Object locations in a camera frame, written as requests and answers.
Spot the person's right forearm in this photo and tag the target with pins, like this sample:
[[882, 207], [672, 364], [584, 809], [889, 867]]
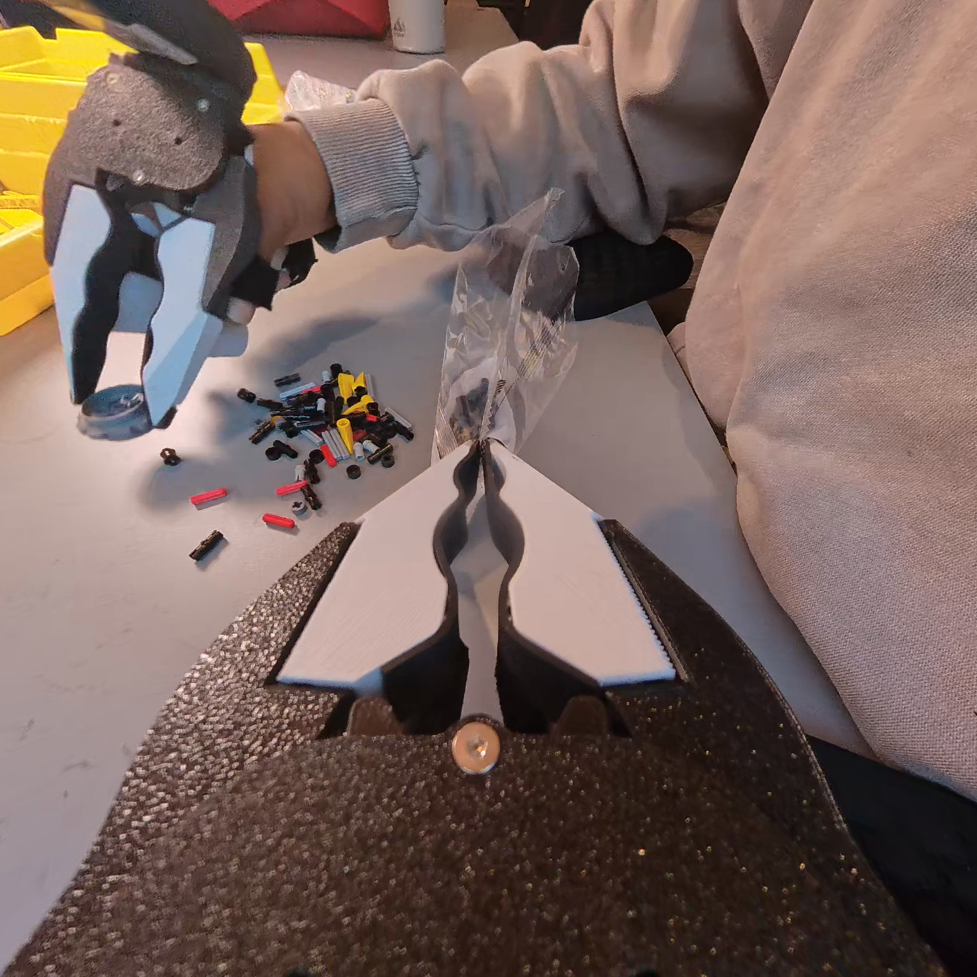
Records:
[[550, 122]]

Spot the grey round plastic wheel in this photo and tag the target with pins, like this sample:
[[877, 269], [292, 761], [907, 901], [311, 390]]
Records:
[[115, 414]]

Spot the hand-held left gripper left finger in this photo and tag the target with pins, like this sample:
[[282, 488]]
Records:
[[374, 603]]

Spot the white bottle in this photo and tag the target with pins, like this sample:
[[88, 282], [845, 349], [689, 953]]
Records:
[[417, 23]]

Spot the person's beige printed sweatshirt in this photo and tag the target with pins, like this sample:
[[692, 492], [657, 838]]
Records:
[[855, 382]]

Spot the clear plastic bag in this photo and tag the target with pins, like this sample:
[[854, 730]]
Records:
[[504, 336]]

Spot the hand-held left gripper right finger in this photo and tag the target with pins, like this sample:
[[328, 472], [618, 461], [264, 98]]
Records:
[[588, 603]]

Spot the person's right hand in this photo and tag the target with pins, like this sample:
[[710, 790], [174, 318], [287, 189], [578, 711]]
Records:
[[290, 191]]

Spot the red box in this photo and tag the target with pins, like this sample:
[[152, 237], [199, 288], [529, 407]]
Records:
[[298, 16]]

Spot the grey desk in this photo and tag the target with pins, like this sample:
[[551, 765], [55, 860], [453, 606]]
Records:
[[92, 641]]

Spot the black armrest pad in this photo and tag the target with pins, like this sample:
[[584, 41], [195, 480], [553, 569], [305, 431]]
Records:
[[634, 275], [909, 870]]

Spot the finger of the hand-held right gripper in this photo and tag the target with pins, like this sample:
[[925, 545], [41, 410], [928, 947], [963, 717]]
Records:
[[92, 260], [191, 298]]

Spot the crumpled clear plastic wrap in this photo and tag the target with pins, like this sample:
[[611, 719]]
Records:
[[321, 92]]

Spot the yellow storage bin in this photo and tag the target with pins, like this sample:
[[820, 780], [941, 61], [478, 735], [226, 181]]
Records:
[[23, 245]]

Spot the pile of mixed small plastic parts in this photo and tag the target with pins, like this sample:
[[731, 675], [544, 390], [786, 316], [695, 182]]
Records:
[[328, 420]]

